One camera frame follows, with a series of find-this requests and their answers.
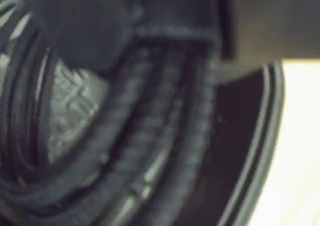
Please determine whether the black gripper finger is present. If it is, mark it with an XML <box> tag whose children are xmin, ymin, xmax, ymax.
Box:
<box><xmin>22</xmin><ymin>0</ymin><xmax>137</xmax><ymax>73</ymax></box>
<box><xmin>219</xmin><ymin>0</ymin><xmax>320</xmax><ymax>83</ymax></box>

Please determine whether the black braided charging cable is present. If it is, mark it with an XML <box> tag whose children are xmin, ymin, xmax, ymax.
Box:
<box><xmin>0</xmin><ymin>15</ymin><xmax>220</xmax><ymax>226</ymax></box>

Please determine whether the dark velcro cable strap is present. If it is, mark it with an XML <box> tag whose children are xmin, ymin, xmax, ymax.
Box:
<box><xmin>134</xmin><ymin>0</ymin><xmax>222</xmax><ymax>46</ymax></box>

